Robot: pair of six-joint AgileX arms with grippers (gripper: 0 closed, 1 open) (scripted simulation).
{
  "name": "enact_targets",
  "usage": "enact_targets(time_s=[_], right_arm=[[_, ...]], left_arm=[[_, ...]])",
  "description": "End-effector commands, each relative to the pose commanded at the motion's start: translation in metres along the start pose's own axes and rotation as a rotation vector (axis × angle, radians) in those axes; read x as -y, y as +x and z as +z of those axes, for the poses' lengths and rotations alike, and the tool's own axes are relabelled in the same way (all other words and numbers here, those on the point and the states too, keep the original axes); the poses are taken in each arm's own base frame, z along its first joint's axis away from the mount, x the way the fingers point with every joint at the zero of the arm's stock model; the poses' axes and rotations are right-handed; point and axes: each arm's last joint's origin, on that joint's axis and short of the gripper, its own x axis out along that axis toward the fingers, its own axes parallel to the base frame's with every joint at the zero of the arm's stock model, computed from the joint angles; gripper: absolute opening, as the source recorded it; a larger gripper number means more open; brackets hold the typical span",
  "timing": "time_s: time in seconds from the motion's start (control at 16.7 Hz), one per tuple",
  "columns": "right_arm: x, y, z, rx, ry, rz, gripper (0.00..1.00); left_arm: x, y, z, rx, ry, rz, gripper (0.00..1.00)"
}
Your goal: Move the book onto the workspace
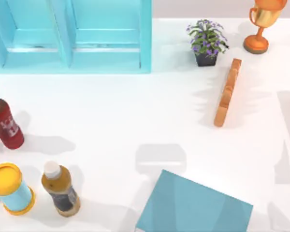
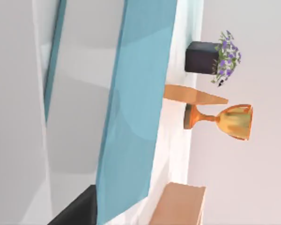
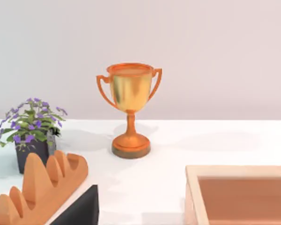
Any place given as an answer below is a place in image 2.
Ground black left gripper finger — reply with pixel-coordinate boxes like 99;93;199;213
46;184;98;225

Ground flat wooden board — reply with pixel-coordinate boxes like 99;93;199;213
163;84;229;105

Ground gold trophy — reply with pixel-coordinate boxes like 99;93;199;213
183;104;253;142

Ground black pot with purple flowers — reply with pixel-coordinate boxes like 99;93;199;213
184;30;242;88

